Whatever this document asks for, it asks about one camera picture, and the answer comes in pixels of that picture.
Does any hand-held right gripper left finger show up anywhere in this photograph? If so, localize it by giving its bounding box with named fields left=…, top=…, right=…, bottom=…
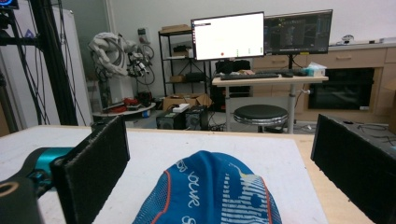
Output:
left=49, top=115, right=131, bottom=224

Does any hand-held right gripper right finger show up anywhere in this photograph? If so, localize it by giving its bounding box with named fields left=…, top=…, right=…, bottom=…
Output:
left=310, top=113, right=396, bottom=224

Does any blue mesh cap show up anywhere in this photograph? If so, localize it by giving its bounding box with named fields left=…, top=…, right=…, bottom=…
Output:
left=132, top=149, right=283, bottom=224

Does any white table mat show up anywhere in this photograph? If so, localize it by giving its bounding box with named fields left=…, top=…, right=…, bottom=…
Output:
left=0, top=125, right=330, bottom=224

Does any round white table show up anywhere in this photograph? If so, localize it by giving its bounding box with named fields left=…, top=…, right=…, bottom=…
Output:
left=92, top=102, right=157, bottom=119

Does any black built-in oven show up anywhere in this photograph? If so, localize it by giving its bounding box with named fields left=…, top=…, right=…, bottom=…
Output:
left=307, top=67, right=375, bottom=110

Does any black computer tower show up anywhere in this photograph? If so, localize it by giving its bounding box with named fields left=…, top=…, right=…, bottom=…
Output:
left=185, top=105, right=210, bottom=131
left=155, top=110, right=188, bottom=130

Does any white board panel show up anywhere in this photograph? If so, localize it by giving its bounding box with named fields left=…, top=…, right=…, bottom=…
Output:
left=0, top=6, right=93, bottom=130

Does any tissue box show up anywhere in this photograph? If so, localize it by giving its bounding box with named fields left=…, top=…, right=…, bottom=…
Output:
left=303, top=62, right=327, bottom=77

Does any black round stool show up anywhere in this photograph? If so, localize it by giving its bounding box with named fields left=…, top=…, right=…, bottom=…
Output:
left=233, top=104, right=289, bottom=134

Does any black metal stand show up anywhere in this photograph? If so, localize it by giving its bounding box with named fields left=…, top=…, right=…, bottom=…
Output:
left=0, top=0, right=78, bottom=126

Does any small white box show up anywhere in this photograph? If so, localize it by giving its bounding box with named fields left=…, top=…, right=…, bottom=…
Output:
left=172, top=103, right=191, bottom=114

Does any open cardboard box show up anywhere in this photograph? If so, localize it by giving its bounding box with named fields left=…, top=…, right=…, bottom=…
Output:
left=162, top=92, right=213, bottom=111

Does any wooden cabinet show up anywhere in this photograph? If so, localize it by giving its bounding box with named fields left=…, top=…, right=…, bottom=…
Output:
left=251, top=43, right=396, bottom=123

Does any light wooden desk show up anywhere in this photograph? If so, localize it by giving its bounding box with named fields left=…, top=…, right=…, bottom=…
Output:
left=212, top=74, right=330, bottom=134

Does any black metal shelf rack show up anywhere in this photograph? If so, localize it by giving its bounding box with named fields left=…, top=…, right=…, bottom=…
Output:
left=158, top=29, right=213, bottom=97

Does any black keyboard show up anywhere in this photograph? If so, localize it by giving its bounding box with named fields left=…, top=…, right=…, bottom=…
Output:
left=219, top=73, right=280, bottom=81

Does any monitor with dark screen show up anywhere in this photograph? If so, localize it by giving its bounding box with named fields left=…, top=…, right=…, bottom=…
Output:
left=263, top=8, right=333, bottom=71

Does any flat cardboard box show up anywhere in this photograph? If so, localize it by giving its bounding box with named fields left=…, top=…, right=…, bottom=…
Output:
left=160, top=23, right=191, bottom=35

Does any monitor with white screen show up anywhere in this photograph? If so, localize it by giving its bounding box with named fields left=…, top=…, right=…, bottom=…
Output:
left=191, top=11, right=265, bottom=62

